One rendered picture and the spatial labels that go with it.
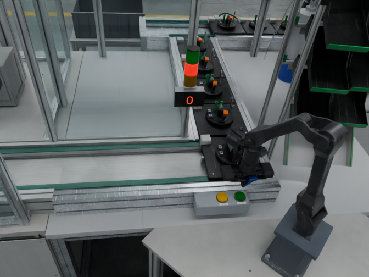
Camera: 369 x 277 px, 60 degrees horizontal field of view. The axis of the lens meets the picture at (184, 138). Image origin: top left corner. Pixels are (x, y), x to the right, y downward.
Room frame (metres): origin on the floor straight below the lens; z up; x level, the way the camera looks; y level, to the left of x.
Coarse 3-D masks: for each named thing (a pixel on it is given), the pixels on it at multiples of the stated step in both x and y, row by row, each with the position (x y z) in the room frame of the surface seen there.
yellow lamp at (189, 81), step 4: (184, 76) 1.06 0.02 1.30; (188, 76) 1.05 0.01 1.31; (192, 76) 1.05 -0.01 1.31; (196, 76) 1.06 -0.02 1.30; (184, 80) 1.06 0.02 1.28; (188, 80) 1.05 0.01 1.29; (192, 80) 1.05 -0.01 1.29; (196, 80) 1.07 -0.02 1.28; (184, 84) 1.06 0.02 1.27; (188, 84) 1.05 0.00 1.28; (192, 84) 1.05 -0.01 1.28
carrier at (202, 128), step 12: (192, 108) 1.31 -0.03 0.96; (204, 108) 1.31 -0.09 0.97; (216, 108) 1.28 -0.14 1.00; (228, 108) 1.33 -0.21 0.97; (204, 120) 1.22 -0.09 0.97; (216, 120) 1.20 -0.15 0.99; (228, 120) 1.21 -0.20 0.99; (240, 120) 1.24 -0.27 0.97; (204, 132) 1.13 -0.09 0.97; (216, 132) 1.13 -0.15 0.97; (228, 132) 1.14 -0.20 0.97
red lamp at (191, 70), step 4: (188, 64) 1.05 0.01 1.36; (196, 64) 1.06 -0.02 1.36; (184, 68) 1.07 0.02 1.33; (188, 68) 1.05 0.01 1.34; (192, 68) 1.05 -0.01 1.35; (196, 68) 1.06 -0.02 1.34; (184, 72) 1.07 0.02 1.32; (188, 72) 1.05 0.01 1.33; (192, 72) 1.05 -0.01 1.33; (196, 72) 1.06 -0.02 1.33
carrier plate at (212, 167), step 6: (216, 138) 1.09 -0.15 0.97; (222, 138) 1.10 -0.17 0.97; (210, 144) 1.05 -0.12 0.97; (216, 144) 1.06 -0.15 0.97; (204, 150) 1.01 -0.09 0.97; (210, 150) 1.01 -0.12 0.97; (204, 156) 0.97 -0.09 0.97; (210, 156) 0.98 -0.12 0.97; (204, 162) 0.95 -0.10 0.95; (210, 162) 0.94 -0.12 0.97; (216, 162) 0.94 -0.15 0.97; (210, 168) 0.91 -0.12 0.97; (216, 168) 0.91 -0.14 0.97; (210, 174) 0.87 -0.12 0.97; (216, 174) 0.88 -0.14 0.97; (234, 174) 0.89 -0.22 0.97; (258, 174) 0.90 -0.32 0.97; (210, 180) 0.86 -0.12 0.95
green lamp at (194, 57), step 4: (188, 52) 1.05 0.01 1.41; (192, 52) 1.05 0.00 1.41; (196, 52) 1.05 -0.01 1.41; (188, 56) 1.05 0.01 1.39; (192, 56) 1.05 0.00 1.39; (196, 56) 1.05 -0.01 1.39; (188, 60) 1.05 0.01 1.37; (192, 60) 1.05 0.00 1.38; (196, 60) 1.06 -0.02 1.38; (192, 64) 1.05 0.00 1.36
